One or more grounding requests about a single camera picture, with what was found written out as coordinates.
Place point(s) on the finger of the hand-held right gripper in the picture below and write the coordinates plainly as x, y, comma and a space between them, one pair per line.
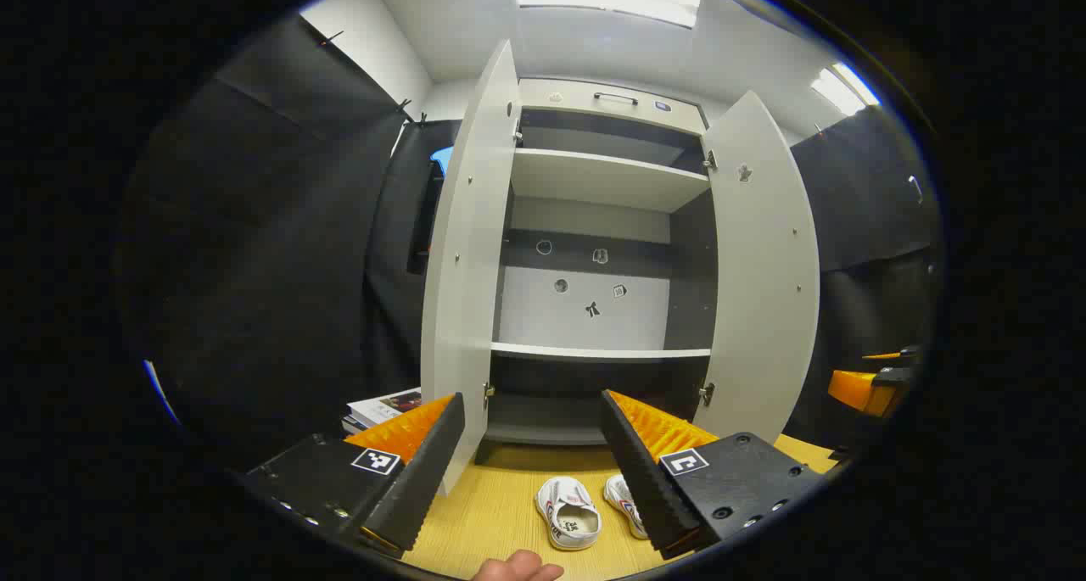
861, 390

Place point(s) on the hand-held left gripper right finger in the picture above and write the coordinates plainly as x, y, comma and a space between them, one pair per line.
645, 479

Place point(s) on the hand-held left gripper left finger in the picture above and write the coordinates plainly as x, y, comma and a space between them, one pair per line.
424, 479

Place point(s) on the white shoe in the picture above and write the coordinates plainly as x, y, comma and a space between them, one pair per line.
624, 500
568, 513

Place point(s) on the grey shoe cabinet door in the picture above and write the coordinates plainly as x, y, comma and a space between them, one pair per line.
764, 293
467, 267

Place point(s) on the grey shoe cabinet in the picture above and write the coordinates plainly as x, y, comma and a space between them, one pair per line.
594, 178

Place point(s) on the grey cabinet drawer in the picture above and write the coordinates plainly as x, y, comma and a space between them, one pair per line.
568, 97

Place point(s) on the stack of books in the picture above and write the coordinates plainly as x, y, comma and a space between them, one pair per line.
382, 407

